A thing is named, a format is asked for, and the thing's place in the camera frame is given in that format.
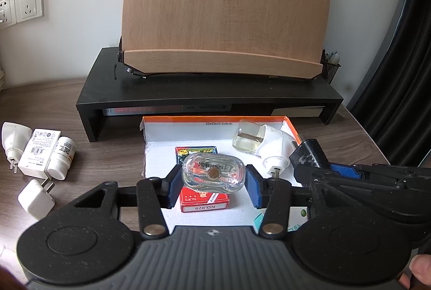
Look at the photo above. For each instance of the orange-rimmed cardboard box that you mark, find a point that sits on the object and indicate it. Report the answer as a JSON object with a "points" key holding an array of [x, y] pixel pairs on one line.
{"points": [[161, 155]]}

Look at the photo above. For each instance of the black mesh pen holder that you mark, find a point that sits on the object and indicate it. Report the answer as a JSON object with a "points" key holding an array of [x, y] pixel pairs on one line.
{"points": [[330, 71]]}

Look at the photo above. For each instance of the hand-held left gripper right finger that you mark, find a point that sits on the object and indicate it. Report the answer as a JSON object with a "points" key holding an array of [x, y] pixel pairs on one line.
{"points": [[254, 187]]}

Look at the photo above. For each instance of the wooden book stand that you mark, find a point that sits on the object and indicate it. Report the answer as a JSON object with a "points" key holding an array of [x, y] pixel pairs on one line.
{"points": [[229, 7]]}

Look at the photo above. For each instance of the white charger cube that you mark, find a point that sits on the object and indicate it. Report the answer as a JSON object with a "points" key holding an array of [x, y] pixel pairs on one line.
{"points": [[35, 199]]}

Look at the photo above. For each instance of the white barcode carton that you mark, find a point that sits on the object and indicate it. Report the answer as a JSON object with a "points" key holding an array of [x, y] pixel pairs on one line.
{"points": [[38, 152]]}

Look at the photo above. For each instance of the white plug-in repeller with bottle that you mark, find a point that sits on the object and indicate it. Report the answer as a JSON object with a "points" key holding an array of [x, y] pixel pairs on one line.
{"points": [[269, 145]]}

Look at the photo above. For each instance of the dark curtain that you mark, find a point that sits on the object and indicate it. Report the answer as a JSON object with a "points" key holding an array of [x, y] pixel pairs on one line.
{"points": [[404, 74]]}

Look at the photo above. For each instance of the white pill bottle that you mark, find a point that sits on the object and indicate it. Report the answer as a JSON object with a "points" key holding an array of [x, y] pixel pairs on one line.
{"points": [[61, 158]]}

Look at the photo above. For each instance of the red playing card box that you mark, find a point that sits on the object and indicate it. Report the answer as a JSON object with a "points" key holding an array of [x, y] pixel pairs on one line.
{"points": [[205, 202]]}

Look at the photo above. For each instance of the person's right hand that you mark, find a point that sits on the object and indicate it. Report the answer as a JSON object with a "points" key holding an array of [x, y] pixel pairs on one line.
{"points": [[421, 271]]}

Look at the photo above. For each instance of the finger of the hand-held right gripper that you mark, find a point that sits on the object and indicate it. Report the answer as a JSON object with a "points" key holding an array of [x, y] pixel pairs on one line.
{"points": [[309, 157], [345, 170]]}

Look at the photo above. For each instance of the green white bandage box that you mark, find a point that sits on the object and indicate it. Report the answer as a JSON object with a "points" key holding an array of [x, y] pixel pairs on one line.
{"points": [[299, 219]]}

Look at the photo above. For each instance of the black hairpin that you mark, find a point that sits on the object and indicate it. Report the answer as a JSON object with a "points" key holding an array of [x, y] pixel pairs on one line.
{"points": [[116, 71]]}

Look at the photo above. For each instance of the black monitor riser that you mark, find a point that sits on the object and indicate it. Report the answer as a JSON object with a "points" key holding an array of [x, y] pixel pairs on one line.
{"points": [[101, 91]]}

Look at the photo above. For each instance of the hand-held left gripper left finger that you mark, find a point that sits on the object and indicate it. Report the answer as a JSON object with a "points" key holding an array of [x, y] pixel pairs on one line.
{"points": [[173, 187]]}

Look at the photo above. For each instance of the white wall socket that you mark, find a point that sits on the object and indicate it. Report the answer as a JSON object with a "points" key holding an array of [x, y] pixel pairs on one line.
{"points": [[6, 12], [29, 3]]}

